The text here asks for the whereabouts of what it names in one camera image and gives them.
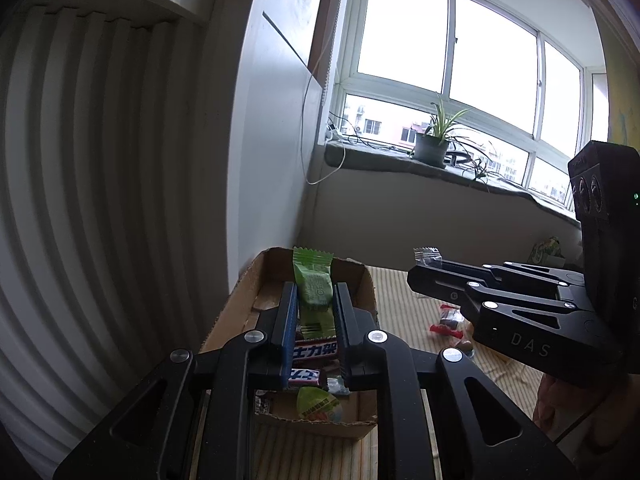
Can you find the clear bag of red dates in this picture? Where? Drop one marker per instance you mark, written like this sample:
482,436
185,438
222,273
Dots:
466,346

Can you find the yellow-green clear snack packet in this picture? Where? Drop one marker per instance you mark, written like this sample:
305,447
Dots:
315,403

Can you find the red wrapped candy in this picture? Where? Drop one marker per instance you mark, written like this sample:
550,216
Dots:
446,330
450,314

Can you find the brown chocolate bar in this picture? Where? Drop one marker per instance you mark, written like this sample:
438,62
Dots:
315,353
306,376

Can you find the person's right hand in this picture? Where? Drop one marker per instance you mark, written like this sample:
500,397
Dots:
580,410

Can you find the brown cardboard box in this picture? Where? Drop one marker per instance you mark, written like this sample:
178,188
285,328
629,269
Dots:
270,280

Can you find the light green snack packet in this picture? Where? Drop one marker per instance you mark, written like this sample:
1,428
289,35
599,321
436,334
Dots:
314,290

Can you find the green patterned bag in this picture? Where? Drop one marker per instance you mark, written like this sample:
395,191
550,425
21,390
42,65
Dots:
546,252

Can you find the striped bed sheet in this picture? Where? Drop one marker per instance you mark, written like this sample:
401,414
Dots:
500,395

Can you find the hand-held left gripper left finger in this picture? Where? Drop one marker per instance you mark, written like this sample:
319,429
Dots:
287,335

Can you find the small clear snack packet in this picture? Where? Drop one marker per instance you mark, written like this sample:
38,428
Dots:
427,256

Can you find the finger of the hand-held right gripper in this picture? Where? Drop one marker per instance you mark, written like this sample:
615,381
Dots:
435,282
530,272

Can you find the spider plant in grey pot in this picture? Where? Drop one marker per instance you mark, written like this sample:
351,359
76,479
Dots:
431,147

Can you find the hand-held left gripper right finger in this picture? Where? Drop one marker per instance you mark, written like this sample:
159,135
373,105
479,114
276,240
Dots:
342,335

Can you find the white window frame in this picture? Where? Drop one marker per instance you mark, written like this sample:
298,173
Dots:
452,95

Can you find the small teal snack packet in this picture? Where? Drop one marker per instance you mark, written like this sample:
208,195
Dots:
337,386

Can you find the white ribbed headboard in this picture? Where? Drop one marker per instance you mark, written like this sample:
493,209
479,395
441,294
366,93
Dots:
100,160

